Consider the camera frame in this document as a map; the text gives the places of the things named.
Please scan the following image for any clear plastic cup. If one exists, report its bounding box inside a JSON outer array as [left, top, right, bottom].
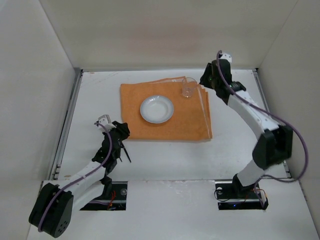
[[181, 77, 198, 98]]

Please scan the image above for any white round plate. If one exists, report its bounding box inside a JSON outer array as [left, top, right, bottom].
[[139, 95, 174, 124]]

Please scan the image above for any orange cloth placemat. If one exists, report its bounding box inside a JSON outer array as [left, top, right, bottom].
[[120, 76, 213, 141]]

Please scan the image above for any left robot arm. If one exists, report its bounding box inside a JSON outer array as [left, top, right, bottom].
[[28, 121, 130, 238]]

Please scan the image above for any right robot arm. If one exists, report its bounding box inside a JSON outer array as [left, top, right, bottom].
[[200, 59, 293, 198]]

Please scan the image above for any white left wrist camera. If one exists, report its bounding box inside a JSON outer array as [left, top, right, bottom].
[[94, 114, 116, 132]]

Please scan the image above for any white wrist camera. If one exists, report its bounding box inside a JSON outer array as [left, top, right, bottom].
[[219, 52, 232, 63], [94, 114, 116, 132]]

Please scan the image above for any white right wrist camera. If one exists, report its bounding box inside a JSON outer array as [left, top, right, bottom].
[[219, 52, 232, 63]]

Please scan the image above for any right aluminium table rail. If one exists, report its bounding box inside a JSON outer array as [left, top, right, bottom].
[[252, 68, 292, 179]]

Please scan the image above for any aluminium table rail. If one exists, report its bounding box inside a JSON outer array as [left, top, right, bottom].
[[252, 68, 292, 179], [47, 67, 83, 180]]

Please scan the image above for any left aluminium table rail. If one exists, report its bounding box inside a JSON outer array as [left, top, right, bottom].
[[47, 67, 83, 180]]

